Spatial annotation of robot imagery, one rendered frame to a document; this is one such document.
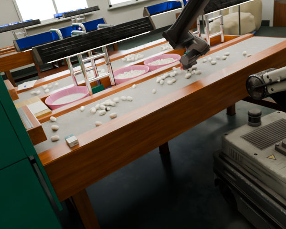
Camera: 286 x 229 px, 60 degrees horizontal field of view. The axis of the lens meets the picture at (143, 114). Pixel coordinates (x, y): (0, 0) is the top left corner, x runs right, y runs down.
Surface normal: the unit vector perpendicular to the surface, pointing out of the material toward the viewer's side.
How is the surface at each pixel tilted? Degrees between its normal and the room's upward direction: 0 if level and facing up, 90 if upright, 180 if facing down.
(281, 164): 0
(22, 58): 90
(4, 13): 90
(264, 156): 0
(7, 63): 90
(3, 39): 90
